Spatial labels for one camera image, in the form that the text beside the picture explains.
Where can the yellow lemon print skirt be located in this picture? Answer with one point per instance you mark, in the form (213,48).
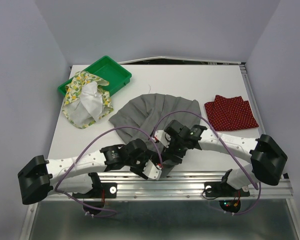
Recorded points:
(74,88)

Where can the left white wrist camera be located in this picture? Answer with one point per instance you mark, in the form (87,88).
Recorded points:
(152,171)

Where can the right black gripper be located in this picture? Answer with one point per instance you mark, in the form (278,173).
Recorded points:
(169,152)

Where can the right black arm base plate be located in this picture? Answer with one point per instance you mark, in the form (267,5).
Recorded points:
(216,189)

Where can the red polka dot skirt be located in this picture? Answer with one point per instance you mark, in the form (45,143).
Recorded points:
(230,114)

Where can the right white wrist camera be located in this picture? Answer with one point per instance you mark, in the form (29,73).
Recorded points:
(160,136)

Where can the grey skirt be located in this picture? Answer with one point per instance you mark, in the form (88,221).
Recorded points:
(142,116)

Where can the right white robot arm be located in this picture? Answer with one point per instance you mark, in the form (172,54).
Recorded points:
(265,159)

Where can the green plastic tray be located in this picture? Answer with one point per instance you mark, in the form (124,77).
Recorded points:
(111,71)

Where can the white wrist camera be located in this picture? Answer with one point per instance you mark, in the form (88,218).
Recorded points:
(152,171)
(160,136)

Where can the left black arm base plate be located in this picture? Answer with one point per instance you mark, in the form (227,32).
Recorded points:
(107,190)

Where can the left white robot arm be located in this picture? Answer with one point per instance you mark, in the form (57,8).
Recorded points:
(41,177)

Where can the aluminium frame rail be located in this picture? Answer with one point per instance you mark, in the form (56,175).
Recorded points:
(178,186)

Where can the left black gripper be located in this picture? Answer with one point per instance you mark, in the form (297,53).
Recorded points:
(147,155)

